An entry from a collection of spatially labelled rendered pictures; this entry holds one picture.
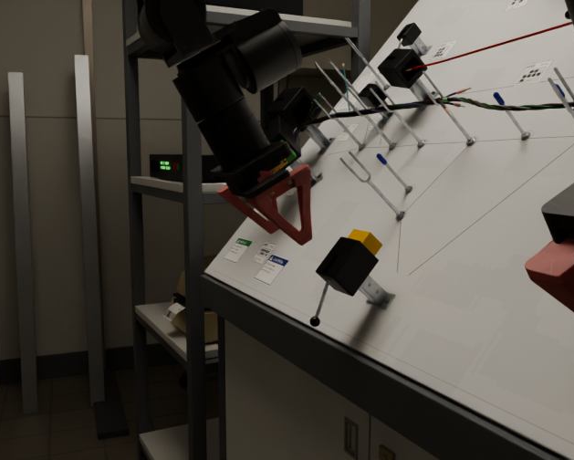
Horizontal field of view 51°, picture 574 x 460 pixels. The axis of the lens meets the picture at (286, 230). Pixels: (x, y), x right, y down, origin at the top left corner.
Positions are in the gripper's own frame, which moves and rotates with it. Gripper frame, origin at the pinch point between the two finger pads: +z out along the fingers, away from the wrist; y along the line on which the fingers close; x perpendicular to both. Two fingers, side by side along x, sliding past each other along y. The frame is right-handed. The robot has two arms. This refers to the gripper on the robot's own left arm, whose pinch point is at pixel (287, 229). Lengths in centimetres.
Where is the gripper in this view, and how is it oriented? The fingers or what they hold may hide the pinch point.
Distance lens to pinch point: 66.3
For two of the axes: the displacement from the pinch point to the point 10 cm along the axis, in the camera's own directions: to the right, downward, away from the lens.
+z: 4.6, 8.4, 2.8
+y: -3.5, -1.2, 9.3
